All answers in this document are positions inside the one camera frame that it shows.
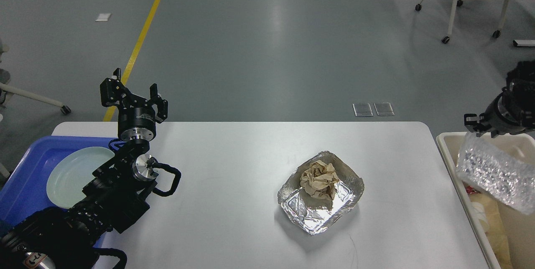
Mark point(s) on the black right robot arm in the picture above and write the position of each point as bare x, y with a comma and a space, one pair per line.
513, 110

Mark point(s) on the brown paper bag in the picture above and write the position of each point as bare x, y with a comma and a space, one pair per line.
498, 245

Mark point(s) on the beige plastic bin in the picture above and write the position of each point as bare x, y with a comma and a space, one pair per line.
518, 228

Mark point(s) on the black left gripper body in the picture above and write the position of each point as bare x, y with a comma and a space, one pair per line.
136, 122

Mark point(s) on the aluminium foil tray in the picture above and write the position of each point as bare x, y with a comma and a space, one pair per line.
317, 215

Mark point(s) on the mint green plate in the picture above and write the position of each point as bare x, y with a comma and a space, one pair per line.
67, 179

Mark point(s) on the white floor marker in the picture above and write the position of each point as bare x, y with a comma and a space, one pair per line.
103, 17

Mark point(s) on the white chair left background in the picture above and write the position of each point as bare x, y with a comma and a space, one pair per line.
8, 91

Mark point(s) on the metal floor plate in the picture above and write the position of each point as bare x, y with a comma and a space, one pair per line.
384, 109
362, 110

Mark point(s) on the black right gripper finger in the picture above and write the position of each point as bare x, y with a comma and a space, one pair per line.
477, 124

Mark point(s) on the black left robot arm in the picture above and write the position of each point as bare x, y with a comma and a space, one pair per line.
114, 200

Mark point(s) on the cream paper cup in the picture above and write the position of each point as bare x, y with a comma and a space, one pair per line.
481, 215

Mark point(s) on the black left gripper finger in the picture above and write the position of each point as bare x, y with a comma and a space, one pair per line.
114, 94
161, 104

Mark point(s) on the white bar on floor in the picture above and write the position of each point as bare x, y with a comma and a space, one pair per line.
524, 43

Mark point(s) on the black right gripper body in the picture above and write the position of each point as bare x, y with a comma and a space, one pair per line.
499, 121

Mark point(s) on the blue plastic tray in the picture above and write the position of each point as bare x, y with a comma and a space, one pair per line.
25, 192

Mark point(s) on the crushed red can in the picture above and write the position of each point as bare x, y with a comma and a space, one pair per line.
470, 190

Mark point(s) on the crumpled brown paper ball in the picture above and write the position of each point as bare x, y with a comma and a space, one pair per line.
319, 180

